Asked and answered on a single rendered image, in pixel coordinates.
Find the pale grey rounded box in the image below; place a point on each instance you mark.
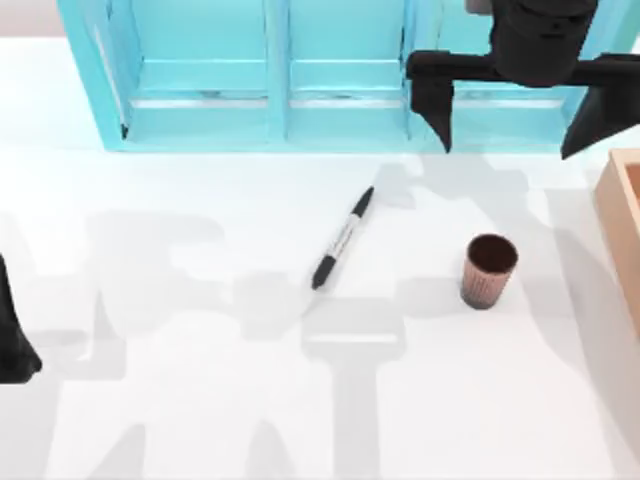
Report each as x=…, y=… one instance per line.
x=477, y=5

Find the salmon-coloured shallow box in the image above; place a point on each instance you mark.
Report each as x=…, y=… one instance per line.
x=622, y=220

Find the black marker pen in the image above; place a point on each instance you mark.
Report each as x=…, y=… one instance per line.
x=342, y=239

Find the brown ribbed cup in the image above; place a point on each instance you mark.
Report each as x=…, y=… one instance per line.
x=487, y=280

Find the light blue rack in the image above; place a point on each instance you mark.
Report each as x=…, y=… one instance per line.
x=210, y=75

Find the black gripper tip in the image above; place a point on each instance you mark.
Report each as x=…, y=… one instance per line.
x=12, y=340

